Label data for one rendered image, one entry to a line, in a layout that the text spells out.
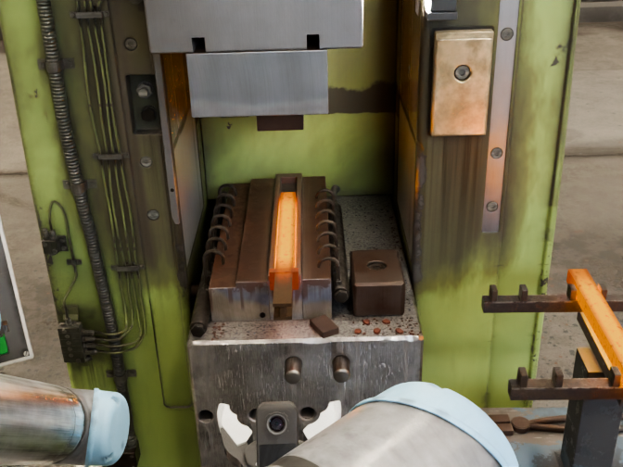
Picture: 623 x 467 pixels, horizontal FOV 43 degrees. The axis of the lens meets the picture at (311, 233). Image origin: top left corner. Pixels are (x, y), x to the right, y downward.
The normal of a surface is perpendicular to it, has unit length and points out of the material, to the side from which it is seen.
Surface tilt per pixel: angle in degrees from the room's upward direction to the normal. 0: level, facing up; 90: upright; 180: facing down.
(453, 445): 32
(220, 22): 90
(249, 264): 0
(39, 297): 0
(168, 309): 90
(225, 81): 90
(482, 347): 90
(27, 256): 0
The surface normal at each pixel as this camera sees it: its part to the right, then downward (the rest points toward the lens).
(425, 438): 0.25, -0.69
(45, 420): 0.99, -0.06
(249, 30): 0.00, 0.46
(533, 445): -0.03, -0.89
